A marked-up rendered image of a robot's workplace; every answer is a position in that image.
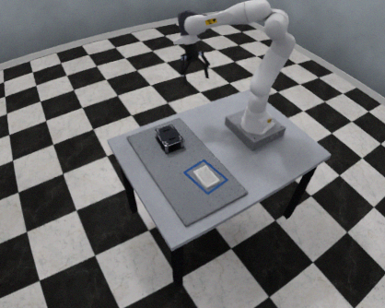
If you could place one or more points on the black rectangular frame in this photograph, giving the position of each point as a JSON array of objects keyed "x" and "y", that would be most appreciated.
[{"x": 169, "y": 138}]

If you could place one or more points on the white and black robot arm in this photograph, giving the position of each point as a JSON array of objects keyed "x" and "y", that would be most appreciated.
[{"x": 264, "y": 76}]

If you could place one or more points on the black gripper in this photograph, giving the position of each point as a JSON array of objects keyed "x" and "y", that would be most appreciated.
[{"x": 191, "y": 56}]

